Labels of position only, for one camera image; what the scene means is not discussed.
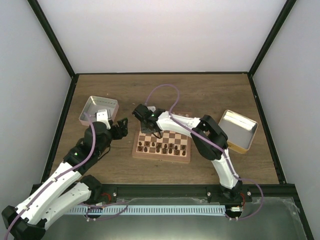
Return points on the light blue cable duct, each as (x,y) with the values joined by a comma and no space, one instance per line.
(152,210)

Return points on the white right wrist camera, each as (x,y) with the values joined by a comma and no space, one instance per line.
(151,108)

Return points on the pink metal tray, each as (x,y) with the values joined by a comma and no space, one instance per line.
(96,104)

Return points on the black enclosure frame post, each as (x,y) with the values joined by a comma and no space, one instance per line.
(41,17)

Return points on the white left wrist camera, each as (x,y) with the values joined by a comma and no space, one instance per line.
(103,116)

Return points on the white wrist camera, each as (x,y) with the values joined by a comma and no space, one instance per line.
(103,116)
(151,108)

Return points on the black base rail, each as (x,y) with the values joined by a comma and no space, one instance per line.
(211,192)

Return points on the gold metal tray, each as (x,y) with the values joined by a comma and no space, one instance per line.
(239,129)

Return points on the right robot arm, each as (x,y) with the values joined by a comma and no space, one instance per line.
(209,138)

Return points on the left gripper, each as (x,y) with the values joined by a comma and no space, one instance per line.
(124,130)

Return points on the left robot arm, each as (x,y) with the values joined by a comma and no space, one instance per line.
(67,187)

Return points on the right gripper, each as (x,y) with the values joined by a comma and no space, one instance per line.
(144,130)

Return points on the wooden chess board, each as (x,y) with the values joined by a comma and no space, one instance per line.
(165,145)

